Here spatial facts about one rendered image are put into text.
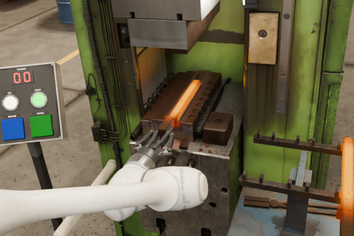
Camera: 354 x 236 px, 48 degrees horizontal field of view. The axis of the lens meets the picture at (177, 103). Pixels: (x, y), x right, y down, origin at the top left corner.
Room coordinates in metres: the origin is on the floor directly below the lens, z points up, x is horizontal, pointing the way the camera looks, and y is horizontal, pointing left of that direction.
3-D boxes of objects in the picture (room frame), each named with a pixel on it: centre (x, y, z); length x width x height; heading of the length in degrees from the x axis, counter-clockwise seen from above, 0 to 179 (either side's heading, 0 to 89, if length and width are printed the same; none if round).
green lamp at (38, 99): (1.28, 0.49, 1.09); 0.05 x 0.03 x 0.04; 68
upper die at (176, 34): (1.42, -0.03, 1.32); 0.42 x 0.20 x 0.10; 158
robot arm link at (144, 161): (0.95, 0.13, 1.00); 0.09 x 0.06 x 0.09; 68
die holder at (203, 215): (1.41, -0.09, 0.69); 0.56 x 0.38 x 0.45; 158
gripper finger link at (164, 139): (1.08, 0.06, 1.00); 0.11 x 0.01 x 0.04; 153
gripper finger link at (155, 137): (1.09, 0.09, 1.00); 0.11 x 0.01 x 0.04; 164
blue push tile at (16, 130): (1.22, 0.59, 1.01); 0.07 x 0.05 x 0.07; 93
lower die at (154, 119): (1.42, -0.03, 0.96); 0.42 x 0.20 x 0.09; 158
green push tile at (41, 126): (1.23, 0.49, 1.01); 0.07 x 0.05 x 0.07; 93
